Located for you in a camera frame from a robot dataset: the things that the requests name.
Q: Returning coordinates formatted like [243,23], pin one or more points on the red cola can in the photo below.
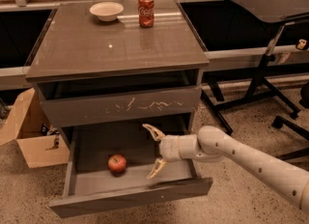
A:
[146,12]

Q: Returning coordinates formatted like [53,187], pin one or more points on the grey drawer cabinet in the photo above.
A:
[91,72]

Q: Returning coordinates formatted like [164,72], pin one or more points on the cardboard box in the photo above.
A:
[24,125]

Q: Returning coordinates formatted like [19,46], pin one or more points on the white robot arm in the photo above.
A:
[210,143]

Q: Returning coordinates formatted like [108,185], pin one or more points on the white bowl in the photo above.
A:
[107,11]

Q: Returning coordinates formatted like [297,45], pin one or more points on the open grey drawer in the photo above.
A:
[90,187]

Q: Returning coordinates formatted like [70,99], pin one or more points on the red apple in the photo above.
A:
[117,163]

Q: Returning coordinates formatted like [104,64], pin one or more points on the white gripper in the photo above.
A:
[168,148]

